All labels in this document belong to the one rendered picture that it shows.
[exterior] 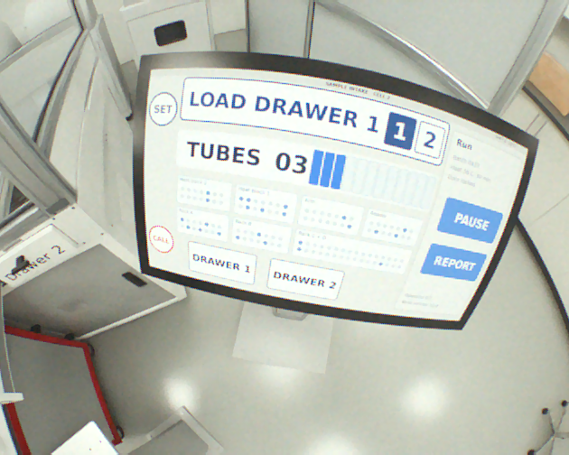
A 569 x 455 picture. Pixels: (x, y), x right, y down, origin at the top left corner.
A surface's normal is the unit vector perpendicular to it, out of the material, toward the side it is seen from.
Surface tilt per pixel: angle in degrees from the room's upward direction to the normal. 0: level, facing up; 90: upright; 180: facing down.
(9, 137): 90
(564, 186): 90
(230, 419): 0
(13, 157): 90
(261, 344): 3
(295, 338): 3
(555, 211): 90
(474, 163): 50
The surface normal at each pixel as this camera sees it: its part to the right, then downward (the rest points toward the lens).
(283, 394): 0.04, -0.45
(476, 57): -0.90, 0.36
